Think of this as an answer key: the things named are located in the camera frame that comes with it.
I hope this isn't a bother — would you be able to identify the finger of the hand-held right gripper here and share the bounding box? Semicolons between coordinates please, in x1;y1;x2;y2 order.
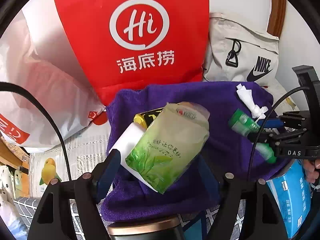
256;114;300;131
247;129;284;146

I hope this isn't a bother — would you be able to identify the black box with gold rim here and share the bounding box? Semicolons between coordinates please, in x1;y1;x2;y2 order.
107;216;186;240

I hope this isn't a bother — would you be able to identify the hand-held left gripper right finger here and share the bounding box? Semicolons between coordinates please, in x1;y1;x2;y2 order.
199;156;288;240

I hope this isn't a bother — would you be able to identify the yellow black can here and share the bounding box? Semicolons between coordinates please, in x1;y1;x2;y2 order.
133;107;164;131

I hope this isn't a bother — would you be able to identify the blue tissue pack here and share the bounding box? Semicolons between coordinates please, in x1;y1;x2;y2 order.
266;160;313;239

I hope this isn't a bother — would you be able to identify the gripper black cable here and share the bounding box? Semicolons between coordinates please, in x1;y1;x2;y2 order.
0;82;69;181
249;86;311;182

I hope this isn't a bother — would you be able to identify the white sponge block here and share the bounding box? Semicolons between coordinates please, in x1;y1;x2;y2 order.
108;123;159;193

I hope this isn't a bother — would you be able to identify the pale green tissue pack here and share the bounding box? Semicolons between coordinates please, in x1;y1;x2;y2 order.
125;102;211;194

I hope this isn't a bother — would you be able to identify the wooden door frame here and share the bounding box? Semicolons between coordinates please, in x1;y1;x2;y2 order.
266;0;288;39

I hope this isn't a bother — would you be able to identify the white plastic shopping bag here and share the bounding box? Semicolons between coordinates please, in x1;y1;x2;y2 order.
0;7;108;153

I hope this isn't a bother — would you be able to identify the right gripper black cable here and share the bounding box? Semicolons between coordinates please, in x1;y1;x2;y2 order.
249;86;311;182

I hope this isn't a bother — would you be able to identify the checked grey cloth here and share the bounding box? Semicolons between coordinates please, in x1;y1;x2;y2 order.
12;196;247;240

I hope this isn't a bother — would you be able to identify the red paper bag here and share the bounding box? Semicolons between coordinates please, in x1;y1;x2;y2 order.
52;0;210;106

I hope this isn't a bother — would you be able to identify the blue pouch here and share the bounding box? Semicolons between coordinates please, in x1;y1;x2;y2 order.
182;211;208;240

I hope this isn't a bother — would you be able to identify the beige waist bag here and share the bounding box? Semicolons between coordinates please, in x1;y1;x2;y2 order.
202;12;280;86

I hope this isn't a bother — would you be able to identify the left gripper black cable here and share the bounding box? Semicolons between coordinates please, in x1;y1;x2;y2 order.
0;82;69;181

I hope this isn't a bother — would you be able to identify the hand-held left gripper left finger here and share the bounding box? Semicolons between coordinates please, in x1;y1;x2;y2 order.
27;149;122;240

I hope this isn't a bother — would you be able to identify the white tissue packet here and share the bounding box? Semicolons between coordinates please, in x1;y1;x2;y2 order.
236;83;269;119

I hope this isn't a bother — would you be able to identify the purple towel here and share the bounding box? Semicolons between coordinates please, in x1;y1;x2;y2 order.
100;81;293;222

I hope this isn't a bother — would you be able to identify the green plastic bottle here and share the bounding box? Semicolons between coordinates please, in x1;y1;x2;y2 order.
228;109;277;164

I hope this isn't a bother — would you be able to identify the person's right hand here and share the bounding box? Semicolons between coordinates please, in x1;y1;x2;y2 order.
303;159;320;184

